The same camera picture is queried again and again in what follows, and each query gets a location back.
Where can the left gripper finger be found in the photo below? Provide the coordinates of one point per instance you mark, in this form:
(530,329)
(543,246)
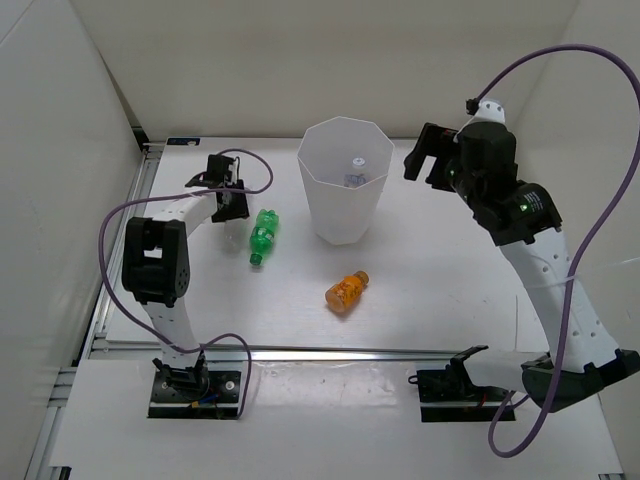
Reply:
(204,179)
(230,206)

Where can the green plastic soda bottle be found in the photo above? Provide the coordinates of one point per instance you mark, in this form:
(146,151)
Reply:
(262,238)

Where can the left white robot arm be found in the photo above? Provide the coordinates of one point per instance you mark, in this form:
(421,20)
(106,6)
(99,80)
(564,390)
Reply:
(156,267)

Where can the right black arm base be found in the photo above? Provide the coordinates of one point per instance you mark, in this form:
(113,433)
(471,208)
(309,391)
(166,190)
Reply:
(447,395)

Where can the orange juice bottle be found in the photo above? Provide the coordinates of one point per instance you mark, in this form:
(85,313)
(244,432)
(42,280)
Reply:
(344,295)

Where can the blue label water bottle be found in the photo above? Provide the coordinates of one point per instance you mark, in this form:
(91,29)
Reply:
(358,173)

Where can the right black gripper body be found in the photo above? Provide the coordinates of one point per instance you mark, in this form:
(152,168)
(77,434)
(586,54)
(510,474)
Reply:
(448,152)

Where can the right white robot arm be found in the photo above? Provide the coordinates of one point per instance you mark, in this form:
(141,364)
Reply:
(478,163)

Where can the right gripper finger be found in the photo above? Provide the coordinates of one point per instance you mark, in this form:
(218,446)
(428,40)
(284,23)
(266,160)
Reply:
(427,144)
(435,176)

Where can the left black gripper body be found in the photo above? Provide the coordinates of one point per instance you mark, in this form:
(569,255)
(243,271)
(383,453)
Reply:
(234,185)

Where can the white octagonal plastic bin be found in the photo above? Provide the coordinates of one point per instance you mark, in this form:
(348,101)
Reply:
(342,215)

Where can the aluminium rail front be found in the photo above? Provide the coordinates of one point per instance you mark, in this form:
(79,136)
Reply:
(105,350)

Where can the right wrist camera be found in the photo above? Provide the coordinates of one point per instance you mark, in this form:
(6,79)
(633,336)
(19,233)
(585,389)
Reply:
(485,110)

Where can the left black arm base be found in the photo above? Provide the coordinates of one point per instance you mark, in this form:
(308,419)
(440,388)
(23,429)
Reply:
(217,397)

